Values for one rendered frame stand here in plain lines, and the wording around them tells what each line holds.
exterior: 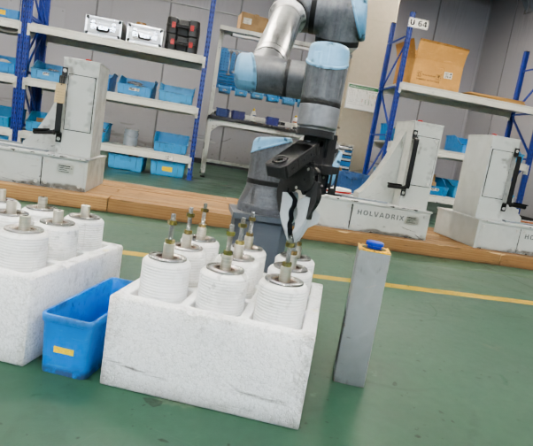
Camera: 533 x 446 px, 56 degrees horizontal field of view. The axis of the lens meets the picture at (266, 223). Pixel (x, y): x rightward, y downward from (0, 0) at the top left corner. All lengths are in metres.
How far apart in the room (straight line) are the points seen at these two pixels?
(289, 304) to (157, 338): 0.26
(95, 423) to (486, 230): 2.90
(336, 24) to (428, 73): 4.88
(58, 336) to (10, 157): 2.10
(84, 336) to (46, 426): 0.18
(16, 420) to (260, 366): 0.41
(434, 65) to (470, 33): 4.55
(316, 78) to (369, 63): 6.58
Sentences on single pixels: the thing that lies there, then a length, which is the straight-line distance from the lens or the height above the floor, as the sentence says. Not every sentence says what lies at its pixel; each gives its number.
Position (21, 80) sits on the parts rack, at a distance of 5.81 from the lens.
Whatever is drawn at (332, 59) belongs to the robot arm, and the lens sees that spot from 0.93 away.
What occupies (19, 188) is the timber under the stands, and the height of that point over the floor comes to 0.07.
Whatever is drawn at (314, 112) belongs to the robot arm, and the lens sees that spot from 0.91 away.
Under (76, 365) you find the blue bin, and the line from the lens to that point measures 1.06.
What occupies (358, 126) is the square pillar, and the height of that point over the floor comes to 0.98.
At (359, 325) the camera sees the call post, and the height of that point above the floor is 0.14.
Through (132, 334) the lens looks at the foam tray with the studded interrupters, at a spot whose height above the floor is 0.11.
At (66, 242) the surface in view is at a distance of 1.20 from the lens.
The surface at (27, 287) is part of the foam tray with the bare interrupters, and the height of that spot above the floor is 0.16.
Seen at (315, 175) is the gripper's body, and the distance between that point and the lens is 0.92.
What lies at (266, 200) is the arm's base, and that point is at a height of 0.34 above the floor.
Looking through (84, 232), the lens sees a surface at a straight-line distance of 1.30.
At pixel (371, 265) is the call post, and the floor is 0.28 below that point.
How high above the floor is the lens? 0.50
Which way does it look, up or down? 9 degrees down
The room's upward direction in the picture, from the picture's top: 9 degrees clockwise
